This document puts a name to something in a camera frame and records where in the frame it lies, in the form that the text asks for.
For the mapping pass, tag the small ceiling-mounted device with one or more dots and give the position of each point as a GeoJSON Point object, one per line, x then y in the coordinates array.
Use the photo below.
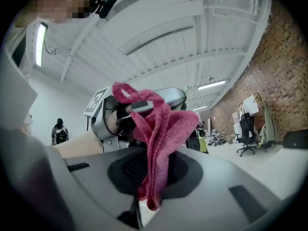
{"type": "Point", "coordinates": [54, 51]}

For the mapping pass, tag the black head-mounted camera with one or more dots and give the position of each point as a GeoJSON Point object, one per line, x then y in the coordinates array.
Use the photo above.
{"type": "Point", "coordinates": [107, 5]}

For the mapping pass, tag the black office chair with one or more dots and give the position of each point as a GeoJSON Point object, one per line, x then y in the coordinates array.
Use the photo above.
{"type": "Point", "coordinates": [246, 131]}

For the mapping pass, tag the black box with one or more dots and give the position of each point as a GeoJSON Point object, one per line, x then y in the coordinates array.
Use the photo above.
{"type": "Point", "coordinates": [296, 139]}

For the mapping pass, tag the person's head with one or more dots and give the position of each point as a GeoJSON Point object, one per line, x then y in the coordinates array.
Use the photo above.
{"type": "Point", "coordinates": [60, 1]}

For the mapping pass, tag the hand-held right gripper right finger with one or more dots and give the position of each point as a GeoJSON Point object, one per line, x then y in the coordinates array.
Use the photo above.
{"type": "Point", "coordinates": [216, 201]}

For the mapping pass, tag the yellow-green chair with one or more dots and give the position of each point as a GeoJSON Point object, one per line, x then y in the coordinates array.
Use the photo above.
{"type": "Point", "coordinates": [201, 144]}

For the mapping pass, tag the coat rack with green garment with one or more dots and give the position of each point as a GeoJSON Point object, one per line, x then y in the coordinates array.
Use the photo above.
{"type": "Point", "coordinates": [269, 124]}

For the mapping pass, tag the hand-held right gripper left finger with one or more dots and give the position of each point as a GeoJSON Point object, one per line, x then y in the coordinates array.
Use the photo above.
{"type": "Point", "coordinates": [91, 189]}

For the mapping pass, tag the long ceiling light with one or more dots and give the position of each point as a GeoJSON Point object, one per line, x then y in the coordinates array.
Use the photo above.
{"type": "Point", "coordinates": [211, 84]}
{"type": "Point", "coordinates": [40, 44]}
{"type": "Point", "coordinates": [199, 108]}

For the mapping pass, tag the stack of white boxes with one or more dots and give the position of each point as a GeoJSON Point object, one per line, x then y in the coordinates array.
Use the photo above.
{"type": "Point", "coordinates": [239, 123]}

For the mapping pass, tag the person's white shirt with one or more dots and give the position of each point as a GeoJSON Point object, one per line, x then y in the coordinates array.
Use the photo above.
{"type": "Point", "coordinates": [16, 80]}

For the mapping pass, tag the pink cloth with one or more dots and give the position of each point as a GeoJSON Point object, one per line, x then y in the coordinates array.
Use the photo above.
{"type": "Point", "coordinates": [158, 133]}

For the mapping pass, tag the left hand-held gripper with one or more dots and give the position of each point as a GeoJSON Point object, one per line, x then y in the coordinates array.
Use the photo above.
{"type": "Point", "coordinates": [97, 119]}

